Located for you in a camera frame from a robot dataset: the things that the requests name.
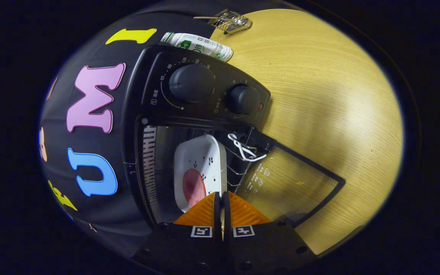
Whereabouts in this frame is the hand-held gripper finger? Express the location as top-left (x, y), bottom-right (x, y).
top-left (223, 191), bottom-right (317, 274)
top-left (133, 192), bottom-right (223, 273)

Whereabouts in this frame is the pink round meat slice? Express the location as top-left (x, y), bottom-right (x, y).
top-left (182, 169), bottom-right (207, 207)

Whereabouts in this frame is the white square plate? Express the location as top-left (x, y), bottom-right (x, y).
top-left (173, 134), bottom-right (228, 213)

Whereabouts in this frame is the black toaster oven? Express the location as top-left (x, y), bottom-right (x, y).
top-left (122, 45), bottom-right (346, 230)

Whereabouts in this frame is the white bottle green label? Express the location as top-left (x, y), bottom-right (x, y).
top-left (160, 32), bottom-right (234, 62)

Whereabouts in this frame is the black backdrop cloth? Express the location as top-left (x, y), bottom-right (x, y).
top-left (39, 0), bottom-right (251, 258)

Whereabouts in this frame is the white string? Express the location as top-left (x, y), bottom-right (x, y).
top-left (228, 133), bottom-right (267, 162)

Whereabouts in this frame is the wire mesh holder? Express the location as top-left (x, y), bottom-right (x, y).
top-left (207, 9), bottom-right (253, 36)

